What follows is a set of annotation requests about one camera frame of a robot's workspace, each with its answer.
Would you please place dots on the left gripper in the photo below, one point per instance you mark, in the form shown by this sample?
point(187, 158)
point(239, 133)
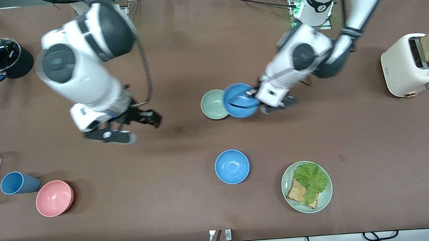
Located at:
point(257, 86)

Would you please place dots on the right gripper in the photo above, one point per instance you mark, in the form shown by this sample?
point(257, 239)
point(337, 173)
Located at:
point(134, 114)

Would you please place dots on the blue bowl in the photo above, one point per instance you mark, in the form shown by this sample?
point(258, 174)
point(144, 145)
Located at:
point(232, 166)
point(241, 110)

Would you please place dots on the pale green bowl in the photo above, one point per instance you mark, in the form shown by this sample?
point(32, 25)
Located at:
point(212, 104)

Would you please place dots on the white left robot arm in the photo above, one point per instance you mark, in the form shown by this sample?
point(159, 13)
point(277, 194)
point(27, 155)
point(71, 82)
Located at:
point(302, 56)

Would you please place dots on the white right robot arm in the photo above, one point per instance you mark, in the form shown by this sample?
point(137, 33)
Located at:
point(86, 73)

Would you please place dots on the pink bowl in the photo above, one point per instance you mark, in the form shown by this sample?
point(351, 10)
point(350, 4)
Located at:
point(54, 198)

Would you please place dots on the small brown tape patch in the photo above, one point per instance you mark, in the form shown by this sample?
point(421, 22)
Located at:
point(178, 129)

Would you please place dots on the green lettuce leaf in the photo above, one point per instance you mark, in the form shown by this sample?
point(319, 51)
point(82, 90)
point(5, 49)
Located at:
point(312, 180)

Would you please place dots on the brown bread slice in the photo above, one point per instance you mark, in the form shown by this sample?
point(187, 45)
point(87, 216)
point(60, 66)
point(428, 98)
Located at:
point(295, 193)

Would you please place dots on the pale green plate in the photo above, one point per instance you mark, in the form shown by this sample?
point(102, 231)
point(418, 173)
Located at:
point(324, 196)

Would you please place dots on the blue plastic cup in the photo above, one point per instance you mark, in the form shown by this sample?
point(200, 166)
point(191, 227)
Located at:
point(14, 183)

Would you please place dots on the glass lid with blue knob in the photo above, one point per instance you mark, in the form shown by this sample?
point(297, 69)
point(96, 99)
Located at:
point(1, 53)

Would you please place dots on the cream white toaster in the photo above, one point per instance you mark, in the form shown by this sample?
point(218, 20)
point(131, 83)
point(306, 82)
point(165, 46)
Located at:
point(404, 69)

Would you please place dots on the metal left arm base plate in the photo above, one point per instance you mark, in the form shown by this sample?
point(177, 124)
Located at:
point(324, 26)

